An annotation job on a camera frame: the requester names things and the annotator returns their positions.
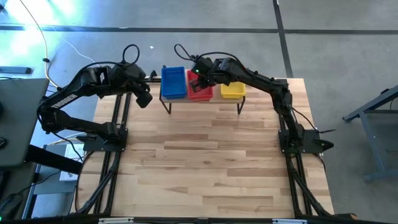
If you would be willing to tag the black front frame bar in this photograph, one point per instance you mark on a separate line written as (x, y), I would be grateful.
(202, 221)

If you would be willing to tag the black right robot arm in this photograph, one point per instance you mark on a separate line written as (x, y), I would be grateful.
(264, 82)

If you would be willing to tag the yellow plastic basket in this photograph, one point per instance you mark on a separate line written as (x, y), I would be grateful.
(233, 89)

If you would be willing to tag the grey metal cart frame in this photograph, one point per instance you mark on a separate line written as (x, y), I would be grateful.
(372, 149)

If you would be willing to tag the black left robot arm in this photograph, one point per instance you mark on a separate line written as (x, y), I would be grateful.
(66, 101)

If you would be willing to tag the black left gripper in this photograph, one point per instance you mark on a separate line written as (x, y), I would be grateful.
(143, 99)

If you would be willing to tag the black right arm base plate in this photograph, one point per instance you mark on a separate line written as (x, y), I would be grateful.
(311, 140)

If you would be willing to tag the black power strip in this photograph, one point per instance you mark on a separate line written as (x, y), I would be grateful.
(15, 70)

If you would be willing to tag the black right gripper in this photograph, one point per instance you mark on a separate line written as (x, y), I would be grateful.
(203, 70)

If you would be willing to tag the grey desk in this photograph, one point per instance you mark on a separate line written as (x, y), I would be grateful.
(18, 124)

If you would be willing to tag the blue plastic basket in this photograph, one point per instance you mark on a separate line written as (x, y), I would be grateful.
(173, 82)

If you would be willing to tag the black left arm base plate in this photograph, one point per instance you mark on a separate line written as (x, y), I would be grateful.
(99, 144)

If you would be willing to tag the black frame rails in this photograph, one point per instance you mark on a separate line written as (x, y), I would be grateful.
(107, 161)
(293, 165)

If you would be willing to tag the white paper sheet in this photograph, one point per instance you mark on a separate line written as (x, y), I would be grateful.
(73, 152)

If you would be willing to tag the black left frame rails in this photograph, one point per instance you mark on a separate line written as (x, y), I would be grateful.
(107, 161)

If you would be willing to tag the black computer mouse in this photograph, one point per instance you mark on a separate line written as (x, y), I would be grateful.
(11, 203)

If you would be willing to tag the black right frame rails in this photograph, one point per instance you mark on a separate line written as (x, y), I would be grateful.
(293, 165)

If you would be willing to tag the red plastic basket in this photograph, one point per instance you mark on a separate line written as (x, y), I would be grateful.
(206, 93)

